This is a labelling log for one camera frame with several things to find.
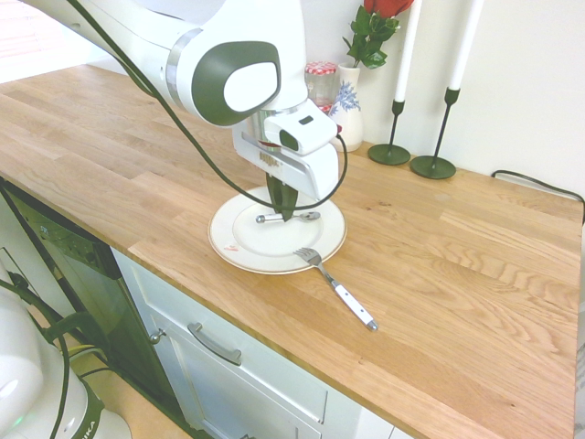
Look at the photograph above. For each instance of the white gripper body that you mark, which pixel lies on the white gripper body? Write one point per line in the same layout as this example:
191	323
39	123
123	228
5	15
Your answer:
315	176

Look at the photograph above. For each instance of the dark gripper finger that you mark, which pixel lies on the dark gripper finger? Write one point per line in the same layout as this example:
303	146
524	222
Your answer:
289	206
276	194

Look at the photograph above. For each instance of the small silver spoon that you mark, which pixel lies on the small silver spoon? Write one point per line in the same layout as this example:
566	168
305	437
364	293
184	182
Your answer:
306	216

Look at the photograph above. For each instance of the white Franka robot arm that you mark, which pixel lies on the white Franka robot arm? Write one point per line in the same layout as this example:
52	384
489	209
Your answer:
151	50

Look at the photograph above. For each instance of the white plate with gold rim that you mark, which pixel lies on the white plate with gold rim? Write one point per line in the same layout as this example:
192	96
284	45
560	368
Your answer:
274	247

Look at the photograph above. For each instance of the white vase with blue print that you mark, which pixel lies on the white vase with blue print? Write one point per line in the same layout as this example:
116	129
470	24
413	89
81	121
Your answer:
349	123

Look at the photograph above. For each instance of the black candle holder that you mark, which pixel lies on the black candle holder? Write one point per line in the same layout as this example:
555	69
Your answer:
388	154
433	167

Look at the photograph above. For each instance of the glass jar with checkered lid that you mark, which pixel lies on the glass jar with checkered lid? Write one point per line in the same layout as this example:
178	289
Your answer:
321	84

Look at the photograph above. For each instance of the red rose with green leaves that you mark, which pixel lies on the red rose with green leaves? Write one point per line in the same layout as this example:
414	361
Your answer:
370	41

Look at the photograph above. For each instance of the white taper candle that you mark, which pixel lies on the white taper candle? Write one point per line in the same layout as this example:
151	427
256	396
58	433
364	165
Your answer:
465	46
407	55

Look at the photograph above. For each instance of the white drawer front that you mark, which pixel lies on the white drawer front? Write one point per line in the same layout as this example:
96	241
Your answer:
274	379

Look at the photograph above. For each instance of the silver cabinet knob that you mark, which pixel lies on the silver cabinet knob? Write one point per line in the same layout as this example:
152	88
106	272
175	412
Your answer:
156	337

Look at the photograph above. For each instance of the white cabinet door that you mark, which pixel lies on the white cabinet door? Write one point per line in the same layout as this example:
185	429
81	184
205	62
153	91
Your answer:
219	402

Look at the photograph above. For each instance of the black dishwasher front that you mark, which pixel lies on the black dishwasher front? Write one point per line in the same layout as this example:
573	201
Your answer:
91	292

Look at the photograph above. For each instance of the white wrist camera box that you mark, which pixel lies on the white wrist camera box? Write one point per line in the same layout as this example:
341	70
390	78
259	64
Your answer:
304	128

